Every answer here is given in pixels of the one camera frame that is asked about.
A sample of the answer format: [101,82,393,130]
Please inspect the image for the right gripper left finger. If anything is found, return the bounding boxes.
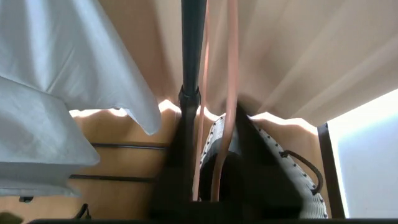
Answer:
[149,116,196,219]

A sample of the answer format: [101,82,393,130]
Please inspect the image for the black clothes rack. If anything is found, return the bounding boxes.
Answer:
[68,0,208,184]

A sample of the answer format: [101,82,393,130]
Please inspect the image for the pink clothes hanger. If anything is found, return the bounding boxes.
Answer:
[192,0,239,202]

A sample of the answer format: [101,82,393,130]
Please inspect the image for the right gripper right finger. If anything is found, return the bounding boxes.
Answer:
[217,104,304,219]

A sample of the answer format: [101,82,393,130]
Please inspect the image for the white laundry basket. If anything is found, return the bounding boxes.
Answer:
[198,114,329,219]

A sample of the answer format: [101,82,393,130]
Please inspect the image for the beige curtain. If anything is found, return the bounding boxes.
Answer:
[98,0,398,127]

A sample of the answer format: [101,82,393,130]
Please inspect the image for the green garment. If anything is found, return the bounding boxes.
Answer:
[0,212,24,224]

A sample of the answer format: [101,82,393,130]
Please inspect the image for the pale grey shorts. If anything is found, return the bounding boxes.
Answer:
[0,0,162,197]

